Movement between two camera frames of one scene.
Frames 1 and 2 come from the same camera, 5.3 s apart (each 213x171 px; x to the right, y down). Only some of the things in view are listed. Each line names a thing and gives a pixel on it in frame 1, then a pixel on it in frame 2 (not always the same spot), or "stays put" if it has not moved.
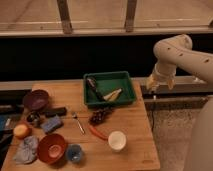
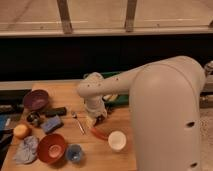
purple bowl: x=36 y=100 stays put
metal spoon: x=74 y=115 stays put
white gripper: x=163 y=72 -> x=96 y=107
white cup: x=117 y=141 stays put
